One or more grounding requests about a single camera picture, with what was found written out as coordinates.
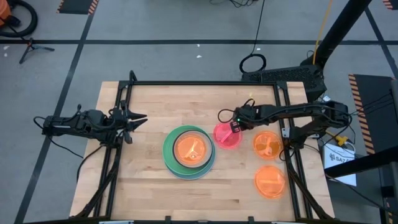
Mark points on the pink translucent plate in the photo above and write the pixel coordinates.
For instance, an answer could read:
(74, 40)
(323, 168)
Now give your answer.
(225, 140)

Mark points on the black tripod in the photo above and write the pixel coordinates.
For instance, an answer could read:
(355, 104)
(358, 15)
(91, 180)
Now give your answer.
(31, 47)

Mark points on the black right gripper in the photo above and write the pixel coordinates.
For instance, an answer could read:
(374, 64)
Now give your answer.
(248, 115)

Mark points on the green large plate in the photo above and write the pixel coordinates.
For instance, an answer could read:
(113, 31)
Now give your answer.
(168, 149)

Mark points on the black perforated computer case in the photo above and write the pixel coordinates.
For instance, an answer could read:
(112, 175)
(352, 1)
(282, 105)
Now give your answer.
(283, 76)

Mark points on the silver metal bracket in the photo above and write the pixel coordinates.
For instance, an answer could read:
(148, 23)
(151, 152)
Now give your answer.
(286, 132)

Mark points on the yellow plug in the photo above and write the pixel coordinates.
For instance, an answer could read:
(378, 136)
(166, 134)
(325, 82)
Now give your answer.
(341, 140)

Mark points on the white labelled box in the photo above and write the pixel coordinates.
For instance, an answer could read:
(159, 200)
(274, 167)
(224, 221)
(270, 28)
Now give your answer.
(340, 161)

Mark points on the black hazard-striped floor mat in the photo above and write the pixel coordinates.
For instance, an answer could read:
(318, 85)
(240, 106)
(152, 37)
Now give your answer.
(376, 102)
(76, 6)
(388, 3)

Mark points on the orange translucent plate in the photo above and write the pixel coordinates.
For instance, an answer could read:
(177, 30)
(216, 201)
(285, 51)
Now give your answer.
(270, 182)
(267, 146)
(189, 148)

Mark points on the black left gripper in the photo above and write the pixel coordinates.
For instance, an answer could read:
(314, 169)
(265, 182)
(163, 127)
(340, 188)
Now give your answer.
(122, 121)

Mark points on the black cylindrical pole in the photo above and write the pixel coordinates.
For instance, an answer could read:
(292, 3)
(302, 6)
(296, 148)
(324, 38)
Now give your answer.
(339, 31)

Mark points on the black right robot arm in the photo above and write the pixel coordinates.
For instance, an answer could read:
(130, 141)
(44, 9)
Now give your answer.
(295, 109)

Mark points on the dark navy plate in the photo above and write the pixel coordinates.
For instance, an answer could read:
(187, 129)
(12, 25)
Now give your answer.
(212, 148)

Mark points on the pale sage large plate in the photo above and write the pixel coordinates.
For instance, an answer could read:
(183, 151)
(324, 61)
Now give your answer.
(192, 177)

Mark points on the orange vacuum cleaner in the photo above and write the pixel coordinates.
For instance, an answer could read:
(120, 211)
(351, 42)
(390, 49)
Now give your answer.
(3, 11)

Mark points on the black angled beam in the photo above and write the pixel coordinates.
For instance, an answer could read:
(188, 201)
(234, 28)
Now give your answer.
(363, 161)

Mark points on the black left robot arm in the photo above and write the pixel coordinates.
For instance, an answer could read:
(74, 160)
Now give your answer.
(77, 126)

